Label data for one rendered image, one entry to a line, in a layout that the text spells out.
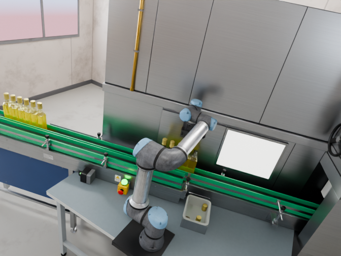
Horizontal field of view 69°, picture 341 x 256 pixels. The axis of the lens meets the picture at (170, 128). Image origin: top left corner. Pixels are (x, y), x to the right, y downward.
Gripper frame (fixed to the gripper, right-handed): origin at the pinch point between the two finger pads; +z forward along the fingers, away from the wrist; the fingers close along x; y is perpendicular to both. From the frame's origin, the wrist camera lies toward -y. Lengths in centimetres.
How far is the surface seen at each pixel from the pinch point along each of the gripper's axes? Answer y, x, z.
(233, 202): -42, 6, 32
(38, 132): 114, 7, 21
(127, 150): 45.1, -3.2, 20.5
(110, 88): 66, -13, -22
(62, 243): 76, 38, 97
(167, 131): 18.3, -12.1, -0.5
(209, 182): -21.6, 3.9, 21.7
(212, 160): -19.9, -12.2, 13.9
